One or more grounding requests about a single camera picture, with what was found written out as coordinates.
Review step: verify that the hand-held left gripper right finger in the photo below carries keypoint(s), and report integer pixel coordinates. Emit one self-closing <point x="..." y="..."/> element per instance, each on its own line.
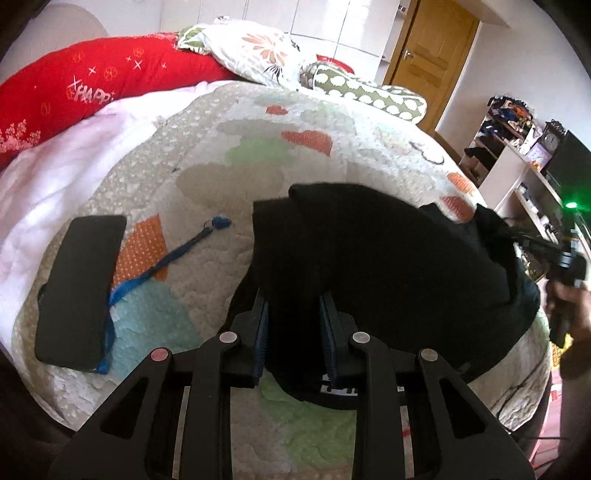
<point x="328" y="337"/>

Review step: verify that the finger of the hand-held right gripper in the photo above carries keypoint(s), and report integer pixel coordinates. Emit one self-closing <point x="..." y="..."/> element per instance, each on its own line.
<point x="538" y="244"/>

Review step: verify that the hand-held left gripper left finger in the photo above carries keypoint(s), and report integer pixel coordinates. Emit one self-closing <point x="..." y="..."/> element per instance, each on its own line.
<point x="261" y="332"/>

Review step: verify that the black pants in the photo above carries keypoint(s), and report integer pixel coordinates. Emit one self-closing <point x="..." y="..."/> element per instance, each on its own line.
<point x="369" y="249"/>

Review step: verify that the person's right hand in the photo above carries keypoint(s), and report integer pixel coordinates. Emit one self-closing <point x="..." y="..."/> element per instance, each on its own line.
<point x="581" y="308"/>

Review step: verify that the white shelf cabinet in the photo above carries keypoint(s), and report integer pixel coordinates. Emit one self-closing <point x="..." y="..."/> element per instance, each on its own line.
<point x="508" y="175"/>

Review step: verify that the black television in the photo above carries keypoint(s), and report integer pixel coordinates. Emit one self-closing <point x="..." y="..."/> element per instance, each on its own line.
<point x="572" y="166"/>

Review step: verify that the purple box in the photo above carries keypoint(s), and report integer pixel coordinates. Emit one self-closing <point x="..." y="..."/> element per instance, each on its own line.
<point x="539" y="156"/>

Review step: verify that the ornate black clock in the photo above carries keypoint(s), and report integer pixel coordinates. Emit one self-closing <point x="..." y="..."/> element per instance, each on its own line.
<point x="551" y="138"/>

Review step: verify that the shoe rack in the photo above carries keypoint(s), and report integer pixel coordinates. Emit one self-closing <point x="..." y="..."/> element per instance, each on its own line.
<point x="498" y="129"/>

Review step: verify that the heart-patterned quilt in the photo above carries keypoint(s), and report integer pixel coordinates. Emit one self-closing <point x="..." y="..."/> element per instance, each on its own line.
<point x="231" y="152"/>

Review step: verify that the black smartphone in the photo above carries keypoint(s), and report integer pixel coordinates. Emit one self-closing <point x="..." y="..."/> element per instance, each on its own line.
<point x="78" y="290"/>

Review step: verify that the wooden door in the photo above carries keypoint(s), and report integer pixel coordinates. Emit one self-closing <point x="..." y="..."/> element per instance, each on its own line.
<point x="434" y="60"/>

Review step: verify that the green white-spotted bolster pillow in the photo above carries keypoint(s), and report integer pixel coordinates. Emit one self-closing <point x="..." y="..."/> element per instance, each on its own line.
<point x="369" y="94"/>

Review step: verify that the pale pink blanket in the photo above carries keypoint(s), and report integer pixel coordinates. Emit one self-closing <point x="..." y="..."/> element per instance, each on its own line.
<point x="60" y="166"/>

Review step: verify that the floral white pillow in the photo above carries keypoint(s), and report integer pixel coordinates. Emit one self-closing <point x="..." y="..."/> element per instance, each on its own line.
<point x="249" y="46"/>

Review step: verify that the red bolster pillow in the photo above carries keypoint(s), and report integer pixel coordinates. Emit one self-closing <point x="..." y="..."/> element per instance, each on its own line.
<point x="92" y="78"/>

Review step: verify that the glossy white wardrobe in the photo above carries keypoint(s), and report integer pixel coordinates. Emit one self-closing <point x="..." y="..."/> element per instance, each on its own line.
<point x="323" y="23"/>

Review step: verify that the rounded beige headboard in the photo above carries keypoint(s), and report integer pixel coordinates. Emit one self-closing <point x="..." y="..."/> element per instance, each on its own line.
<point x="60" y="27"/>

